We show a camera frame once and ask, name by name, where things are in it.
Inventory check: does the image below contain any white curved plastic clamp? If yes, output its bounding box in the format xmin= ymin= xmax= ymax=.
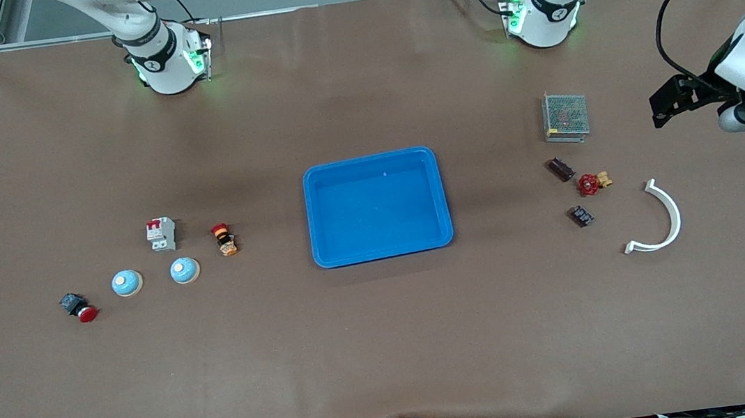
xmin=616 ymin=176 xmax=686 ymax=256

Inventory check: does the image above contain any brass valve red handwheel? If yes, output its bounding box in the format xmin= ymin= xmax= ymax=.
xmin=576 ymin=170 xmax=614 ymax=198

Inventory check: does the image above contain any orange red pushbutton switch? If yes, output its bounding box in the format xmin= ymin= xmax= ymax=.
xmin=210 ymin=221 xmax=240 ymax=258

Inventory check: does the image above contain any blue plastic tray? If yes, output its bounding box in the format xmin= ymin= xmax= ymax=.
xmin=300 ymin=144 xmax=457 ymax=271

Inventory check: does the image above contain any brown table mat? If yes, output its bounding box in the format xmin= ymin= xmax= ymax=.
xmin=0 ymin=0 xmax=745 ymax=418

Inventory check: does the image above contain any metal mesh power supply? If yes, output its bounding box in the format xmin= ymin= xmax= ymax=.
xmin=539 ymin=88 xmax=592 ymax=146

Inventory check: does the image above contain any white red circuit breaker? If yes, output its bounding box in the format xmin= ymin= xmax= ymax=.
xmin=144 ymin=216 xmax=179 ymax=254

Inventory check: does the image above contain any small black relay module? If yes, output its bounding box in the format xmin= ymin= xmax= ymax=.
xmin=567 ymin=204 xmax=596 ymax=229

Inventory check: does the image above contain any light blue desk bell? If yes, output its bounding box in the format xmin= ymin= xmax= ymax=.
xmin=109 ymin=268 xmax=144 ymax=300
xmin=168 ymin=255 xmax=203 ymax=286

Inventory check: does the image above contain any red emergency stop button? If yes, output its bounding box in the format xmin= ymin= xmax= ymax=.
xmin=58 ymin=290 xmax=100 ymax=326

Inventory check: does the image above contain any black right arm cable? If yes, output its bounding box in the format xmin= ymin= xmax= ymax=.
xmin=162 ymin=0 xmax=197 ymax=29

